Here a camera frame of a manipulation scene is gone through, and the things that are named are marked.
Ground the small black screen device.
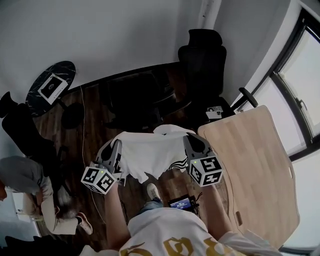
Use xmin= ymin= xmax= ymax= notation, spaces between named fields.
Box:
xmin=167 ymin=196 xmax=195 ymax=213

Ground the white box with black print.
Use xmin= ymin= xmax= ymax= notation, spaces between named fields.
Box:
xmin=37 ymin=72 xmax=68 ymax=105

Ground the person's right forearm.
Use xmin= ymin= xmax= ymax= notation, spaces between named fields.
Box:
xmin=199 ymin=183 xmax=241 ymax=243

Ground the white t-shirt with print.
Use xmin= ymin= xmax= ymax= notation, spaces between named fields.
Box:
xmin=117 ymin=124 xmax=197 ymax=185

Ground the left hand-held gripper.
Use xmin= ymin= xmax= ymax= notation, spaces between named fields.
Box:
xmin=80 ymin=138 xmax=124 ymax=195

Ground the person's jeans leg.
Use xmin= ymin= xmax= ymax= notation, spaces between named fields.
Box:
xmin=138 ymin=197 xmax=163 ymax=216

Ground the black office chair with headrest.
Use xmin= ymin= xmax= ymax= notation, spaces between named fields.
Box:
xmin=177 ymin=28 xmax=260 ymax=123

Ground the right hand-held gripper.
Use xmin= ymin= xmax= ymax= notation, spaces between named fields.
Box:
xmin=183 ymin=132 xmax=224 ymax=188

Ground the black-framed window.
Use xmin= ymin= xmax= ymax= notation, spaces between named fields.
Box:
xmin=231 ymin=0 xmax=320 ymax=256

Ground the white phone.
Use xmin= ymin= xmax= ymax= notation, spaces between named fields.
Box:
xmin=205 ymin=109 xmax=223 ymax=120

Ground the person's white gold-print shirt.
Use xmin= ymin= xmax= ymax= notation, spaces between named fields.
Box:
xmin=79 ymin=207 xmax=283 ymax=256

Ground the person's left forearm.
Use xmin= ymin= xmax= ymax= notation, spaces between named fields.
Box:
xmin=103 ymin=182 xmax=131 ymax=251

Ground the black marble round table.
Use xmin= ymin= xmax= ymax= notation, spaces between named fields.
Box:
xmin=24 ymin=60 xmax=85 ymax=130

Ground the black reclined office chair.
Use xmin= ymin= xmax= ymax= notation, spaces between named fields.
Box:
xmin=0 ymin=91 xmax=73 ymax=196

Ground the light wooden desk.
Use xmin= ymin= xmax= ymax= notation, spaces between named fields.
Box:
xmin=197 ymin=104 xmax=301 ymax=250

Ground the person's white shoe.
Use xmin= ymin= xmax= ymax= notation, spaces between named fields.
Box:
xmin=146 ymin=182 xmax=161 ymax=202

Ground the white wall pipe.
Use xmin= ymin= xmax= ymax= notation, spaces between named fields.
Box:
xmin=197 ymin=0 xmax=222 ymax=30

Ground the thin white cable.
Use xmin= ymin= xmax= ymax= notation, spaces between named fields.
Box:
xmin=79 ymin=86 xmax=107 ymax=225

